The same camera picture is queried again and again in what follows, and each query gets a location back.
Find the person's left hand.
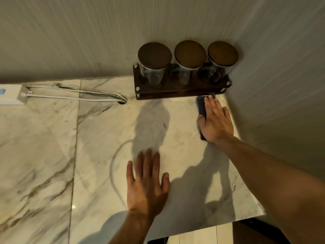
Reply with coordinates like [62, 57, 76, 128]
[126, 149, 170, 217]

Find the person's right hand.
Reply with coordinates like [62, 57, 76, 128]
[198, 95, 235, 143]

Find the person's right forearm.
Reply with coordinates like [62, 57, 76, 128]
[213, 136, 325, 244]

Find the person's left forearm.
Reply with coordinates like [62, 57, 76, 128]
[109, 210, 156, 244]

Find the dark wooden jar rack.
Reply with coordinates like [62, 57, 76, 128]
[133, 62, 232, 100]

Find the glass jar with wooden lid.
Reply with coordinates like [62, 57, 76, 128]
[207, 41, 239, 83]
[138, 42, 172, 86]
[174, 40, 207, 84]

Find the dark brown furniture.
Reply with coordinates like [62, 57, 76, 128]
[232, 217, 291, 244]

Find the white power box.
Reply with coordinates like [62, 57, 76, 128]
[0, 84, 29, 105]

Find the white cable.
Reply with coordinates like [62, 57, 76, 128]
[25, 84, 127, 101]
[25, 92, 127, 103]

